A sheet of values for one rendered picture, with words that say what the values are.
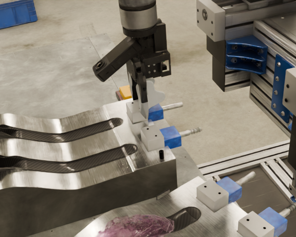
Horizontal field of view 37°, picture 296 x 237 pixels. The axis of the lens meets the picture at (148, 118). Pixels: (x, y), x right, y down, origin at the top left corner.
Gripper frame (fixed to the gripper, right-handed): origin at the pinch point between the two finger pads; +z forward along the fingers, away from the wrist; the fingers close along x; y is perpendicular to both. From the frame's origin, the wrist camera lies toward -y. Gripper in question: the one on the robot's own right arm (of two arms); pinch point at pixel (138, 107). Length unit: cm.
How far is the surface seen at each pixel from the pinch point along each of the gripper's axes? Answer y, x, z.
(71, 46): -5, 65, 11
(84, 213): -18.3, -17.8, 9.6
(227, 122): 76, 99, 91
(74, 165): -17.5, -10.0, 3.2
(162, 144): 0.8, -13.4, 1.4
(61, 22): 14, 294, 92
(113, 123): -6.4, 0.1, 2.7
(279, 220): 13.1, -38.3, 4.2
